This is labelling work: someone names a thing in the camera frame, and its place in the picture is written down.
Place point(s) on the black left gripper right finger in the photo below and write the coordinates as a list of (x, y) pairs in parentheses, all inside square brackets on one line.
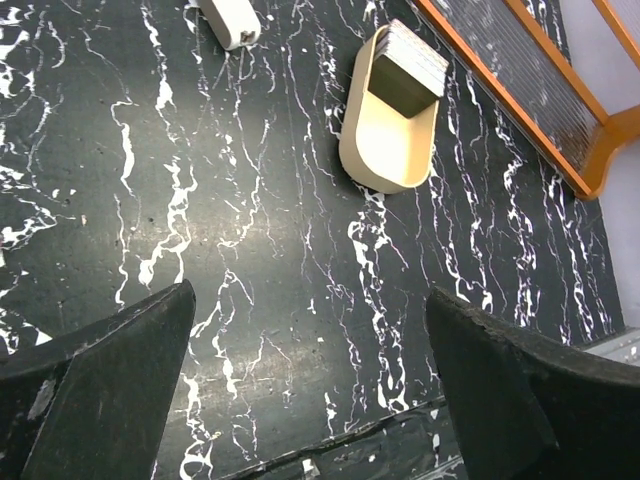
[(524, 406)]

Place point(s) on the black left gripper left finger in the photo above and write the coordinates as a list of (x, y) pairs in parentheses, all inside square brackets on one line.
[(93, 404)]

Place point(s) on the beige oval card tray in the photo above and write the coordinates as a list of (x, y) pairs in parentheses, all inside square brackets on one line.
[(378, 147)]

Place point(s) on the stack of credit cards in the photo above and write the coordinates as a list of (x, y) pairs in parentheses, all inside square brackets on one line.
[(407, 74)]

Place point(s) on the orange wooden shelf rack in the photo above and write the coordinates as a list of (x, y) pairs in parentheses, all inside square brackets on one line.
[(522, 67)]

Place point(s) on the white staple remover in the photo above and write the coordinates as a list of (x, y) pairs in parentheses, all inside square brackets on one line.
[(234, 22)]

